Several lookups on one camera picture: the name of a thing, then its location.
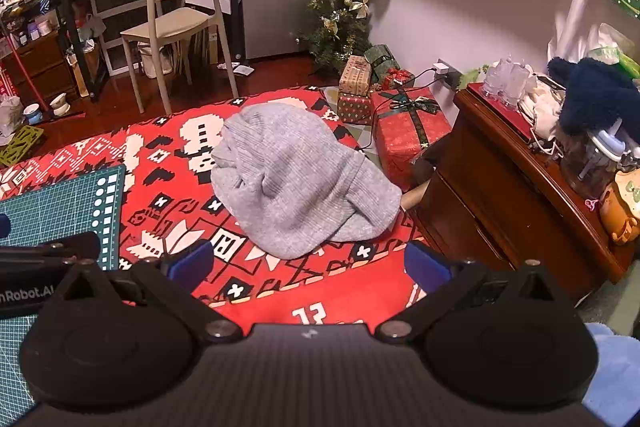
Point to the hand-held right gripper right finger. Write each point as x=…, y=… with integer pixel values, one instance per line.
x=425, y=264

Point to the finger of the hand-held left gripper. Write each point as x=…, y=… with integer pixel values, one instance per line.
x=4, y=226
x=50, y=249

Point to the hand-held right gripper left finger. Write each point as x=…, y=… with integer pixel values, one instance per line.
x=192, y=263

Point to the grey polo shirt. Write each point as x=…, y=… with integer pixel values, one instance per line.
x=290, y=177

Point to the green cutting mat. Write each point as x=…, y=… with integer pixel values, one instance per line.
x=60, y=207

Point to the red patterned blanket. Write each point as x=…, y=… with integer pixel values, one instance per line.
x=350, y=297

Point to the lime green grid mat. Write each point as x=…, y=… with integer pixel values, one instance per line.
x=22, y=144

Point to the dark wooden nightstand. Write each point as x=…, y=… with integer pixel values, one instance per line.
x=490, y=187

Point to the white blue ceramic bowl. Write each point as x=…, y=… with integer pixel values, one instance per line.
x=33, y=114

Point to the white ceramic cup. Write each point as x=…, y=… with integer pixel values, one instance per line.
x=60, y=104

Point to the large red gift box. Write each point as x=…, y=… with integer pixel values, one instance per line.
x=405, y=132

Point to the red broom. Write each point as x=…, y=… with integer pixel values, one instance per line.
x=25, y=69

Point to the brown wooden drawer cabinet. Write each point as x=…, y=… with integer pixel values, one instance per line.
x=45, y=62

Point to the red green patterned gift box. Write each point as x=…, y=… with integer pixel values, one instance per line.
x=355, y=109

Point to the small red bow gift box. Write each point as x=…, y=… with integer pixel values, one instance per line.
x=399, y=79

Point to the clear jar blue lid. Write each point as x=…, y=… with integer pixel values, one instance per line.
x=590, y=162

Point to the white power adapter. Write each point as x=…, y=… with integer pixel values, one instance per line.
x=441, y=69

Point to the cream cloth pouch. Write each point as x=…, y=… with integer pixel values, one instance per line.
x=542, y=107

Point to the white paper scrap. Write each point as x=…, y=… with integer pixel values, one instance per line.
x=243, y=69

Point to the clear bottle set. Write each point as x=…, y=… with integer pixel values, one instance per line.
x=507, y=79

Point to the white tote bag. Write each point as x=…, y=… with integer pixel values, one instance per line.
x=155, y=62

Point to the light blue fleece clothing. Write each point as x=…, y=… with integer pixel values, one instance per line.
x=615, y=372

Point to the beige plastic chair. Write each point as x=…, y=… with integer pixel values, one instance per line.
x=170, y=27

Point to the white drawer unit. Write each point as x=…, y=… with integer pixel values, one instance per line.
x=107, y=7

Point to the dark blue plush toy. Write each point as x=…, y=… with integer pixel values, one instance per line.
x=600, y=97

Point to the small Christmas tree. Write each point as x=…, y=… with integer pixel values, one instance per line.
x=335, y=27

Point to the white crinkled plastic bag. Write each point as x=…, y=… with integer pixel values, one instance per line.
x=575, y=32

